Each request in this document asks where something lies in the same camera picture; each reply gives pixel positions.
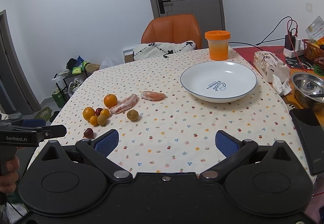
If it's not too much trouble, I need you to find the dark red jujube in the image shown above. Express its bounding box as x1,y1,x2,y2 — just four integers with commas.
83,128,94,139

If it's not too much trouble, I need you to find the small orange kumquat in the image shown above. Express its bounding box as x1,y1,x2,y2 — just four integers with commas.
89,116,98,126
100,108,110,118

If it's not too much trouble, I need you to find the brown longan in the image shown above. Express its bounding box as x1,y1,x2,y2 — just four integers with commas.
97,114,108,126

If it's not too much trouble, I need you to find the medium orange mandarin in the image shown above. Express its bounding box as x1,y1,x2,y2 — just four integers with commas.
82,107,96,121

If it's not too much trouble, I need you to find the dark red cherry fruit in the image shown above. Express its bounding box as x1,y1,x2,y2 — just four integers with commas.
95,108,103,116

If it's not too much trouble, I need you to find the brown longan fruit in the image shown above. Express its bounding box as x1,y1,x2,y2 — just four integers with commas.
126,109,139,122

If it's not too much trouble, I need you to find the large orange mandarin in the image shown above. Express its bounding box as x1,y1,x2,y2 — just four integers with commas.
103,93,118,109

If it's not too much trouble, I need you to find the peeled pomelo segment long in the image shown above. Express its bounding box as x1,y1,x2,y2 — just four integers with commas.
109,93,138,114

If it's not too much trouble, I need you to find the peeled pomelo segment short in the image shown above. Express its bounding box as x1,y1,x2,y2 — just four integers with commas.
141,91,166,101

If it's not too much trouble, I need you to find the person's left hand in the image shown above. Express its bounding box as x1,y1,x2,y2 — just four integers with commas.
0,156,20,194

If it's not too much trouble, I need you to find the white plate blue rim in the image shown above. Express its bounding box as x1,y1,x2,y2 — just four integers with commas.
180,61,258,103

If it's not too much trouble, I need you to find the cluttered storage rack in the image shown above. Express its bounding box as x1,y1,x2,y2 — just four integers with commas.
52,56,100,108

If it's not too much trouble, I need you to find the crumpled white tissue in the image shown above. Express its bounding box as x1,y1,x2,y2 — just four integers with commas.
272,74,292,96

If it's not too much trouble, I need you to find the white plastic bag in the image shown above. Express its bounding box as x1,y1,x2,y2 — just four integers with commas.
99,57,119,69

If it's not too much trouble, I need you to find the floral tissue pack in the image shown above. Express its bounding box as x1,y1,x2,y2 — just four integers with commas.
253,51,290,83

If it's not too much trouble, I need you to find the stainless steel bowl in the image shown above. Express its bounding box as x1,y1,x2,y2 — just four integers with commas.
291,72,323,111

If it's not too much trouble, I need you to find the red patterned table mat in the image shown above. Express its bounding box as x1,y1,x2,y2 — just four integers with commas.
234,45,323,77

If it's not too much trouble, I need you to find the white power strip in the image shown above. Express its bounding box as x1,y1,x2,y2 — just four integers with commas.
283,48,305,58

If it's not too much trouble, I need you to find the orange lidded plastic container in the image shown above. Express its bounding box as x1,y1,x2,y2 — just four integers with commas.
205,31,231,61

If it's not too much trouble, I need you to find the white black patterned cushion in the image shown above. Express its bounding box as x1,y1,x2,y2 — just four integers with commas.
133,40,196,61

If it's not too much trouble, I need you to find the black charger adapter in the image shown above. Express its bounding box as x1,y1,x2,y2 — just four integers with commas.
285,34,296,50

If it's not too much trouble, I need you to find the orange plastic basket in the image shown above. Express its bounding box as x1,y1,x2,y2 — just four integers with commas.
302,39,324,68

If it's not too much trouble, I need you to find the orange leather chair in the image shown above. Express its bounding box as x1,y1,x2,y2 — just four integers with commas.
141,14,203,49

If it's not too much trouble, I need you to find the snack bag pouch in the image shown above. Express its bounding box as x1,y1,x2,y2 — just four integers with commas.
305,16,324,44

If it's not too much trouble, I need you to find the black cable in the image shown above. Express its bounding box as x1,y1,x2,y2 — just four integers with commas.
228,16,299,50

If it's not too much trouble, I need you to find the red cable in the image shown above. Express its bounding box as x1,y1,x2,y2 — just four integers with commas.
286,18,314,72

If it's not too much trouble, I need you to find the black door handle lock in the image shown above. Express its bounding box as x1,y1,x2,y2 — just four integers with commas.
157,0,171,15

